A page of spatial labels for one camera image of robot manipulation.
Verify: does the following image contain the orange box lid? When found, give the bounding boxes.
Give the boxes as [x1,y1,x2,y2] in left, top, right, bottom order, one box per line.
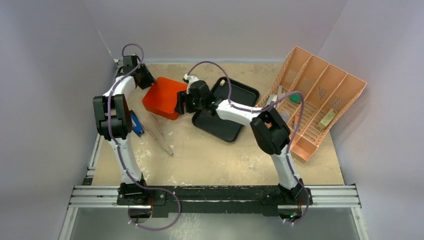
[142,77,187,104]

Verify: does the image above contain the pink desk organizer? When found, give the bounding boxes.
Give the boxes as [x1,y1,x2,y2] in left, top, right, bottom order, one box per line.
[257,46,367,161]

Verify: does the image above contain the pink metal tongs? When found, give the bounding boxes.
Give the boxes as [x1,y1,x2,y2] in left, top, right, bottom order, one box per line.
[141,113,174,156]

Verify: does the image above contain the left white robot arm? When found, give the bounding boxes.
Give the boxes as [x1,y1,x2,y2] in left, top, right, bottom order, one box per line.
[92,54,152,205]

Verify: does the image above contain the orange chocolate box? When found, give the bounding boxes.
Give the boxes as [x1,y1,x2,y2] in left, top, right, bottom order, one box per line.
[143,102,180,120]

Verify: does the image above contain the staple box in organizer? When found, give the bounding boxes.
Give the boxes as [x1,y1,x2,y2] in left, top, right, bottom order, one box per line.
[317,108,338,131]

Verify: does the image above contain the black tray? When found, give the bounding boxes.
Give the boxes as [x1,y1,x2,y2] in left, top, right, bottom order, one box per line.
[191,76,260,143]

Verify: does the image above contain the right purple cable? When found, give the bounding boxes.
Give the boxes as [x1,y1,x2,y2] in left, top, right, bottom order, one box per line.
[186,61,311,226]

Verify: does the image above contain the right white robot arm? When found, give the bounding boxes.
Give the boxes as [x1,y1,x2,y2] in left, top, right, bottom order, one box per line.
[175,75,311,204]

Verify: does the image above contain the blue stapler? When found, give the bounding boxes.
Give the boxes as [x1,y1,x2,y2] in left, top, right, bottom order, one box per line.
[129,110,145,137]

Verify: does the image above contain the green eraser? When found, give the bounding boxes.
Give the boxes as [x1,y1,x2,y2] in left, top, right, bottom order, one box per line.
[290,94,301,104]

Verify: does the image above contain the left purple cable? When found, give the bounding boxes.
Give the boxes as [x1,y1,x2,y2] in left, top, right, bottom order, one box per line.
[106,43,182,232]

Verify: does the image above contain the purple cable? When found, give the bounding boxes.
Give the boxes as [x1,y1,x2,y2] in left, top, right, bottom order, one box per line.
[106,43,182,232]
[186,61,311,226]

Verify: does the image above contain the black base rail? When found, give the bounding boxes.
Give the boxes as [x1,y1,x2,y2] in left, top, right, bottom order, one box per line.
[116,181,313,221]

